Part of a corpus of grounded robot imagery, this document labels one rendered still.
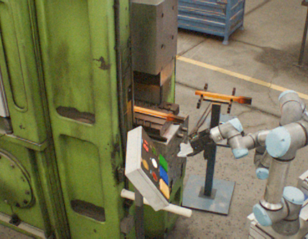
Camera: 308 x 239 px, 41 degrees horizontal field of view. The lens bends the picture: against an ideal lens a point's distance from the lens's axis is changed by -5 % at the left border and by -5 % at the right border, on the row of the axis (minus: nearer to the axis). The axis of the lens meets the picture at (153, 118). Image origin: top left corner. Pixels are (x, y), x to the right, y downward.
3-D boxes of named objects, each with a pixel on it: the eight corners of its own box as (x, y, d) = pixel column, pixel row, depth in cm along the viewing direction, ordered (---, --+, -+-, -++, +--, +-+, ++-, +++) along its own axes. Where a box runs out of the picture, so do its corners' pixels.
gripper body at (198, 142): (186, 135, 219) (208, 125, 216) (194, 146, 223) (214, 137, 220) (188, 144, 213) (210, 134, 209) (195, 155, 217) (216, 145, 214)
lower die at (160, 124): (172, 121, 274) (172, 110, 269) (160, 138, 259) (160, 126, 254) (114, 107, 289) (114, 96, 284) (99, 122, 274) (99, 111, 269)
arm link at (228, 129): (242, 131, 206) (236, 115, 208) (223, 140, 209) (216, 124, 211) (244, 132, 213) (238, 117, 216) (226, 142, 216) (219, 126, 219)
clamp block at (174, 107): (179, 112, 283) (180, 104, 280) (174, 119, 277) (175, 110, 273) (162, 108, 287) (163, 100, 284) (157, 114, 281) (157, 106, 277)
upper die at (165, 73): (173, 72, 255) (173, 58, 250) (160, 86, 240) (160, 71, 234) (112, 60, 269) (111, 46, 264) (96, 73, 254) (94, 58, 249)
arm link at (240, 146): (257, 150, 207) (249, 130, 210) (239, 156, 203) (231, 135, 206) (250, 154, 214) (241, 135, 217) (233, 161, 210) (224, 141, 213)
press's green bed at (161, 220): (183, 210, 333) (185, 165, 307) (164, 243, 304) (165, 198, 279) (121, 191, 352) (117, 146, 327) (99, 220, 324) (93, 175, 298)
